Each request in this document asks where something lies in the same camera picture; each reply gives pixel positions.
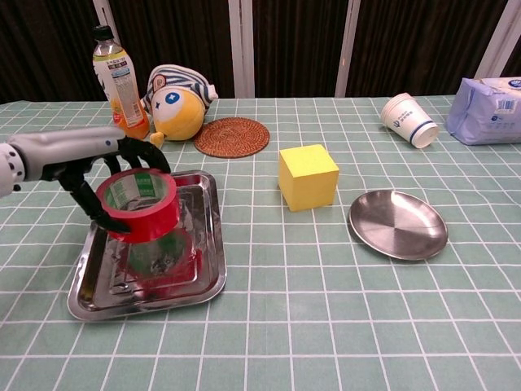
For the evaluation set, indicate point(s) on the yellow plush toy striped hat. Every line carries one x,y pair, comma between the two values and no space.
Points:
179,114

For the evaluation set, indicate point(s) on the round woven coaster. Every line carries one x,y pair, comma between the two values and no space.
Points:
232,136

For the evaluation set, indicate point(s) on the blue tissue pack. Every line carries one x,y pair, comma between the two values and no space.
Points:
484,114

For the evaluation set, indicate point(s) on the orange drink bottle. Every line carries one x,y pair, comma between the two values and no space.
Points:
122,89

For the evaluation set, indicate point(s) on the rectangular steel tray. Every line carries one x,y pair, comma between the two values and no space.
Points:
163,285

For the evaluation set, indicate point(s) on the round steel plate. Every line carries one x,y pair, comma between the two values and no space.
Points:
397,226

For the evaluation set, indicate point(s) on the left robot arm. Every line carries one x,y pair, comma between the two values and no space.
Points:
8,171

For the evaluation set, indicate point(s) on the yellow sponge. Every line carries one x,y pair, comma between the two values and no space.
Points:
309,179

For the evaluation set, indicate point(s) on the green checkered tablecloth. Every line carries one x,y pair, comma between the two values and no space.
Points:
285,326

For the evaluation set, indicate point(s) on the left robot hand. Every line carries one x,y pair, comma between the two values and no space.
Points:
73,150

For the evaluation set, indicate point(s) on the red tape roll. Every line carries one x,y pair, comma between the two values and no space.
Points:
154,220

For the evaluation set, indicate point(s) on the stacked white paper cups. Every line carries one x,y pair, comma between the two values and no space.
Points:
409,120

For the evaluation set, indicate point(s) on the white partition post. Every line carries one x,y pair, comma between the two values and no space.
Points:
103,14
347,45
241,45
500,36

